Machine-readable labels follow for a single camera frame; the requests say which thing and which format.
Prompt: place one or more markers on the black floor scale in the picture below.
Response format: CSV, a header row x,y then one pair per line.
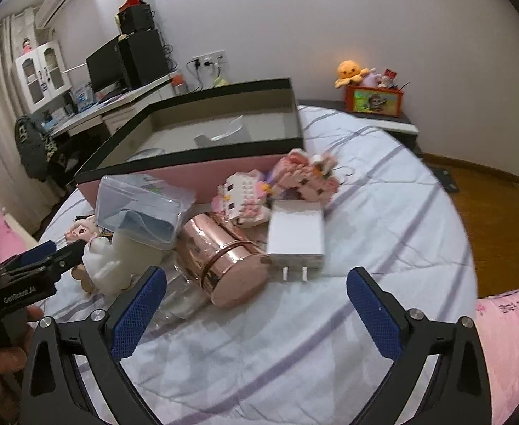
x,y
444,179

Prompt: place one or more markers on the doll figure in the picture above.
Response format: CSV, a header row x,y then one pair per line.
x,y
109,265

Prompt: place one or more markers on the orange toy crate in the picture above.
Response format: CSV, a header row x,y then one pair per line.
x,y
374,102

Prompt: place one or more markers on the purple plush toy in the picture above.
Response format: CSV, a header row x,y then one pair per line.
x,y
372,79

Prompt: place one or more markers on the black computer tower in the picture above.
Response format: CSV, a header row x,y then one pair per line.
x,y
144,57

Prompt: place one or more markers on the white glass door cabinet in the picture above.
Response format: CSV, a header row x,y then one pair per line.
x,y
42,71

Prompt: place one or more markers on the clear plastic sheet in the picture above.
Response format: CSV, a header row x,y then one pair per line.
x,y
224,130

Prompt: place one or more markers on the clear plastic container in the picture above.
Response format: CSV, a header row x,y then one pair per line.
x,y
144,203

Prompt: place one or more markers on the pink white block cat figure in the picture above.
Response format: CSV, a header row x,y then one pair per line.
x,y
237,197

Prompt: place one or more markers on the black speaker box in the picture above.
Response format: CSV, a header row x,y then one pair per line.
x,y
135,17

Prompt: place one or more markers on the black backpack on chair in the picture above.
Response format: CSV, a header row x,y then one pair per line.
x,y
29,146

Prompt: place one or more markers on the black computer monitor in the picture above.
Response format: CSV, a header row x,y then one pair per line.
x,y
104,64

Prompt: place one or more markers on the black office chair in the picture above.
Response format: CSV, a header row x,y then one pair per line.
x,y
67,155

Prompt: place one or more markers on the clear bottle red cap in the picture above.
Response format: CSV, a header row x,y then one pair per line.
x,y
178,83

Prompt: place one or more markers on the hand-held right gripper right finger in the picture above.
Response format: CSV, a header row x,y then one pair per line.
x,y
370,314

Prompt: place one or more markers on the small pink doll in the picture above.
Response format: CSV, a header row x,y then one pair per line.
x,y
27,45

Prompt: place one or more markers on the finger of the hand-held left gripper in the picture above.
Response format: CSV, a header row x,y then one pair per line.
x,y
67,256
34,251

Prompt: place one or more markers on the white wall socket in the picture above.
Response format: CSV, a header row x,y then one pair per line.
x,y
208,59

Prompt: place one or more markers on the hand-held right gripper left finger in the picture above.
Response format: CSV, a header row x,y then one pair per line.
x,y
138,314

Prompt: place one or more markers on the pink pillow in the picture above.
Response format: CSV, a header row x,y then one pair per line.
x,y
3,239

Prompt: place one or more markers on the orange octopus plush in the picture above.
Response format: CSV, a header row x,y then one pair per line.
x,y
350,71

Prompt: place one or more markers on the person's pink pajama leg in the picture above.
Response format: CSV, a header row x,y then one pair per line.
x,y
516,354

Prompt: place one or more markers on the blue white box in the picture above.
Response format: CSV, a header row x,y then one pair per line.
x,y
82,97

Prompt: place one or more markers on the pink storage box black rim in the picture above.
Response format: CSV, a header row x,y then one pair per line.
x,y
175,177

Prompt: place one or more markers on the white desk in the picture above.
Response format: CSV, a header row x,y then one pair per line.
x,y
122,102

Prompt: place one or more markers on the rose gold cylinder tin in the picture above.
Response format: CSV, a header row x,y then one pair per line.
x,y
224,265

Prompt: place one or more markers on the black white low cabinet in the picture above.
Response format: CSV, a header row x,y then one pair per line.
x,y
374,121

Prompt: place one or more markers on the white charger adapter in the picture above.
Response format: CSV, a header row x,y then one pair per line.
x,y
295,234

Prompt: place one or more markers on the red white small toy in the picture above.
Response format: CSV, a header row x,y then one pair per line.
x,y
390,79

